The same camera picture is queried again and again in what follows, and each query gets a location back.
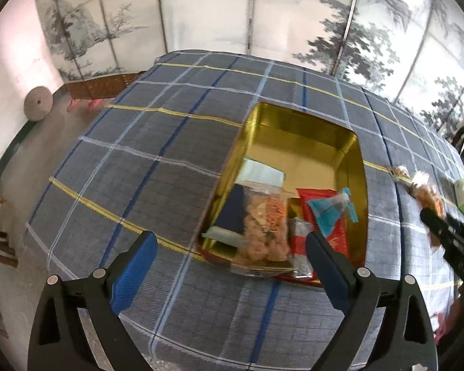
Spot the light blue snack packet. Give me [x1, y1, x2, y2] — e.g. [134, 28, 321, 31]
[307, 188, 358, 238]

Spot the clear mahua twist packet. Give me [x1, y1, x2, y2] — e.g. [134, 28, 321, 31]
[230, 183, 293, 278]

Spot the person's hand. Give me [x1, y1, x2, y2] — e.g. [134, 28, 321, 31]
[434, 293, 464, 346]

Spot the pink white wrapped cake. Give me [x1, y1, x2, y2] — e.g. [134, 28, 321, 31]
[409, 171, 448, 248]

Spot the red snack packet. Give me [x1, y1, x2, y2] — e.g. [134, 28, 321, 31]
[295, 187, 351, 281]

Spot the red gold toffee tin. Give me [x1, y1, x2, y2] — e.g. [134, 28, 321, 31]
[202, 102, 368, 267]

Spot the plaid blue grey tablecloth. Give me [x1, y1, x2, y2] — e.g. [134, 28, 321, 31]
[24, 50, 464, 370]

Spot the dark blue packet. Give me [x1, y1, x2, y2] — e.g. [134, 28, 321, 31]
[213, 184, 246, 235]

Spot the silver foil packet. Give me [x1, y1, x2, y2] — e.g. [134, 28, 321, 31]
[235, 157, 285, 188]

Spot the painted folding screen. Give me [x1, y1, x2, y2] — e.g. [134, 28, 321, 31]
[36, 0, 464, 135]

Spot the round grey wall disc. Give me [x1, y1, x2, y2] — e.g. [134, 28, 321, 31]
[23, 86, 53, 122]

